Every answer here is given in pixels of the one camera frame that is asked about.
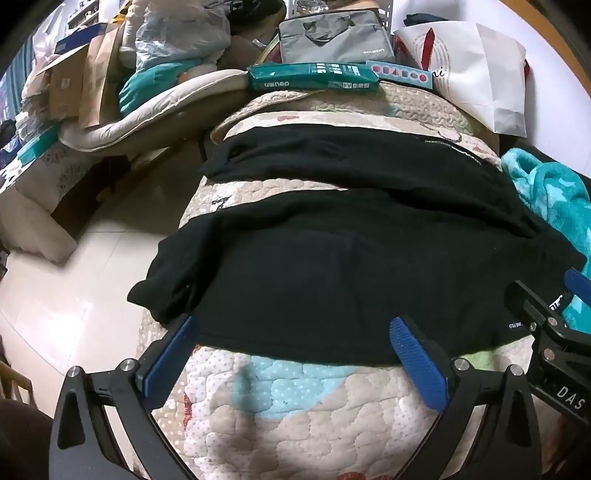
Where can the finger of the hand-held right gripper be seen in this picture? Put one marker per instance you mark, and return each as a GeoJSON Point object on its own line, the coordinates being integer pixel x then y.
{"type": "Point", "coordinates": [577, 282]}
{"type": "Point", "coordinates": [526, 302]}

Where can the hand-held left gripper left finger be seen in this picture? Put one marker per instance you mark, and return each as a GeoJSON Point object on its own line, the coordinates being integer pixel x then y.
{"type": "Point", "coordinates": [168, 360]}

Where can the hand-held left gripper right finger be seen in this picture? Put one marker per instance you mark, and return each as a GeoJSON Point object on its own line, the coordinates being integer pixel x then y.
{"type": "Point", "coordinates": [415, 360]}

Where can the black pants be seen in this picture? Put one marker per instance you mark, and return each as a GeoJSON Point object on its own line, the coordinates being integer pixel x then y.
{"type": "Point", "coordinates": [323, 258]}

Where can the teal fleece blanket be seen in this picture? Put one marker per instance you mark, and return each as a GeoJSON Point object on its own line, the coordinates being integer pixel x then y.
{"type": "Point", "coordinates": [554, 198]}

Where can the patterned quilted blanket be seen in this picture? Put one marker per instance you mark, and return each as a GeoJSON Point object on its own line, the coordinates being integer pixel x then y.
{"type": "Point", "coordinates": [300, 415]}

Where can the dark brown cloth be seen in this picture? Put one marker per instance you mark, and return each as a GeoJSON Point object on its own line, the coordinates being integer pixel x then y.
{"type": "Point", "coordinates": [23, 438]}

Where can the patterned covered bench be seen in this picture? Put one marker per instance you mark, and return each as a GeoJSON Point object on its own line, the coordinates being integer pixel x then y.
{"type": "Point", "coordinates": [32, 194]}

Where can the white paper bag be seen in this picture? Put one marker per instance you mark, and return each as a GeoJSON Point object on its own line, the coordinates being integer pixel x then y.
{"type": "Point", "coordinates": [485, 78]}

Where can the beige cushion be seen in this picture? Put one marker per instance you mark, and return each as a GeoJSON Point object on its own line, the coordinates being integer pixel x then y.
{"type": "Point", "coordinates": [152, 115]}

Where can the teal flat box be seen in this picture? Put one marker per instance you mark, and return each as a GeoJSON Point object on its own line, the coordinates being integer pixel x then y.
{"type": "Point", "coordinates": [37, 144]}

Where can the teal box with pink shapes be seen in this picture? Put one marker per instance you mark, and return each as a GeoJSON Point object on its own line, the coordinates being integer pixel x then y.
{"type": "Point", "coordinates": [401, 74]}

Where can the cardboard box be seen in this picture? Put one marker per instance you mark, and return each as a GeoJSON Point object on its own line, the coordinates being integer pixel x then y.
{"type": "Point", "coordinates": [67, 83]}

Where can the dark blue cloth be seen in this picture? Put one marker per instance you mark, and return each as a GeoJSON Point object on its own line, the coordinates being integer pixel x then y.
{"type": "Point", "coordinates": [422, 19]}

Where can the long green box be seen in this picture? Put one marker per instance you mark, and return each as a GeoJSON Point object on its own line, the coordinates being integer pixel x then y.
{"type": "Point", "coordinates": [300, 76]}

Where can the grey laptop bag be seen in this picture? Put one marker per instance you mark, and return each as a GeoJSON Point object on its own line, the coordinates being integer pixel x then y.
{"type": "Point", "coordinates": [332, 39]}

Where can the clear plastic bag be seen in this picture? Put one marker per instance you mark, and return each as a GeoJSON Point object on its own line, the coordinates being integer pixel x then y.
{"type": "Point", "coordinates": [184, 32]}

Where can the blue box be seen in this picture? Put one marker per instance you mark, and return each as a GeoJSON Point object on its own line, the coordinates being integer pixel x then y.
{"type": "Point", "coordinates": [78, 38]}

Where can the wooden bed frame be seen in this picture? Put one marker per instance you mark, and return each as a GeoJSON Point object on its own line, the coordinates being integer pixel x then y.
{"type": "Point", "coordinates": [565, 32]}

